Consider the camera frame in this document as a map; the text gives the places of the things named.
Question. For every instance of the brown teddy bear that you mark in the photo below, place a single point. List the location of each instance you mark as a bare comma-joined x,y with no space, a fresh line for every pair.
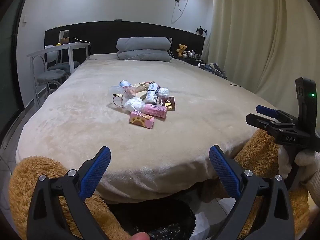
181,50

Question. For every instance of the clear plastic wrapper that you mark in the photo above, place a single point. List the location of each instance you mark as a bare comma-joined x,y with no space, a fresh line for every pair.
117,101

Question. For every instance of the beige plush blanket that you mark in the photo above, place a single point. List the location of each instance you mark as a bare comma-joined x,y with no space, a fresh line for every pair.
200,92

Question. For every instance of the black headboard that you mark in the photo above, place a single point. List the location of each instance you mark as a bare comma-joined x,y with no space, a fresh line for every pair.
100,37

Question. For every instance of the person's right hand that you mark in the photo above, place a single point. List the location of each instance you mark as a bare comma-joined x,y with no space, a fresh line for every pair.
308,163

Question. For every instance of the white tissue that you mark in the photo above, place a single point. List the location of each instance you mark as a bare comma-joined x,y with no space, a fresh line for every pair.
134,103
163,91

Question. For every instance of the small bottles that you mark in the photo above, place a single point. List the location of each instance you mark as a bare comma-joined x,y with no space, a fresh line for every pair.
195,55

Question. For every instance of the brown paper bag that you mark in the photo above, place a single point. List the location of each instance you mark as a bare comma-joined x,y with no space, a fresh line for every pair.
141,87

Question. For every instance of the cream curtain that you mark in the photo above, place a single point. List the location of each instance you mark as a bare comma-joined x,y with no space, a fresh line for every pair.
262,42

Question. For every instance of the white table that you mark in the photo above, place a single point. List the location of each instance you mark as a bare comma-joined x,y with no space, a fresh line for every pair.
65,46

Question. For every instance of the white headphones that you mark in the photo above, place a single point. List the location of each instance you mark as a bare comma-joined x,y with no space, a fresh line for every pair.
187,54

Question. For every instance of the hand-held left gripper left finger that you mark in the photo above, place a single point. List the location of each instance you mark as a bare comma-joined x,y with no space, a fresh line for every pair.
96,172

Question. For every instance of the black nightstand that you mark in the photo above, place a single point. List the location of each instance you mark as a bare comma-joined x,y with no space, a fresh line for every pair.
190,61

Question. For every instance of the white-backed chair grey cushion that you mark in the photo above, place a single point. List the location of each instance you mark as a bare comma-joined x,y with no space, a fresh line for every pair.
62,66

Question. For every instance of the grey folded quilt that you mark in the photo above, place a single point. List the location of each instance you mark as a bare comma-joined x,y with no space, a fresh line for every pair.
143,43
145,55

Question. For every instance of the frosted glass door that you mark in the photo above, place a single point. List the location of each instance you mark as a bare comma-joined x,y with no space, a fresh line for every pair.
10,67

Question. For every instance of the brown fuzzy pants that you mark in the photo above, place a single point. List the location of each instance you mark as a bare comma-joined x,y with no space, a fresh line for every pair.
25,170

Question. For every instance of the metal chair grey cushion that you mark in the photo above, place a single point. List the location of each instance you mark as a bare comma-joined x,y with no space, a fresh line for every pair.
51,75

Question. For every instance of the white and wooden box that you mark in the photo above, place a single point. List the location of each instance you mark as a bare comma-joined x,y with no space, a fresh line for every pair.
64,37

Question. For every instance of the pile of clothes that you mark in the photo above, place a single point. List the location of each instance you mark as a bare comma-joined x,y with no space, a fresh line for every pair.
213,70

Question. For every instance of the black trash bin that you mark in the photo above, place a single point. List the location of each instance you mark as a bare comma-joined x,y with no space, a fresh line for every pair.
150,215

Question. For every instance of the small pink carton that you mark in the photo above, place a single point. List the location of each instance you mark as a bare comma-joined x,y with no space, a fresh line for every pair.
130,90

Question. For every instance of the pink yellow paw-print box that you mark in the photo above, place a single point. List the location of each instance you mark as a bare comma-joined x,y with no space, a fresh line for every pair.
141,120

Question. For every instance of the dark plant ornament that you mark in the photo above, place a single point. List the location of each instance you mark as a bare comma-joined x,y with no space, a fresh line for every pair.
201,30

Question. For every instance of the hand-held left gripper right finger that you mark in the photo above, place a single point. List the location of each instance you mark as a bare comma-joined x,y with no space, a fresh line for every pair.
225,172

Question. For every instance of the white cloth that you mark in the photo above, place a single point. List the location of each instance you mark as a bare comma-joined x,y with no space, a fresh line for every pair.
207,220

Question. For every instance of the white blue printed packet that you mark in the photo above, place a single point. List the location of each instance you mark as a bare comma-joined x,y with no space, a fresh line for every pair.
153,92

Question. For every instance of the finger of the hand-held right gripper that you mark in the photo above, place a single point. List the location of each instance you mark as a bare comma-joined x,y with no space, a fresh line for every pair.
266,110
257,121

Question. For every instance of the person's left hand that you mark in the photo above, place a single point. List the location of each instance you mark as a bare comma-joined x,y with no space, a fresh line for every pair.
140,237

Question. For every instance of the brown snack packet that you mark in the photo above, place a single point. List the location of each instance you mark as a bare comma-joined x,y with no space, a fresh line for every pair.
168,103

